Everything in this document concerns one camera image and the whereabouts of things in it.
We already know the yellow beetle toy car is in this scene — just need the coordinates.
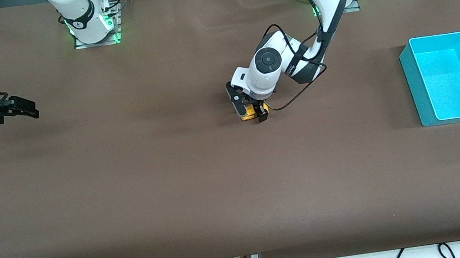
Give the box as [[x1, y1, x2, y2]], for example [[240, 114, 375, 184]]
[[239, 102, 271, 122]]

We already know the turquoise plastic bin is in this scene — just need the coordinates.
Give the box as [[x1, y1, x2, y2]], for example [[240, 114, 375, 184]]
[[397, 31, 460, 130]]

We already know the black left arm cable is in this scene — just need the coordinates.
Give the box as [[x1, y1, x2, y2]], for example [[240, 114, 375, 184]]
[[259, 17, 333, 112]]

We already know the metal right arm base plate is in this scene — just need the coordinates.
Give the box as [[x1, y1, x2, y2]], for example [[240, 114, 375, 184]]
[[69, 1, 125, 50]]

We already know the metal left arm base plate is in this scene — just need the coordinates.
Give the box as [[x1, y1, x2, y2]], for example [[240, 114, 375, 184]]
[[312, 0, 362, 19]]

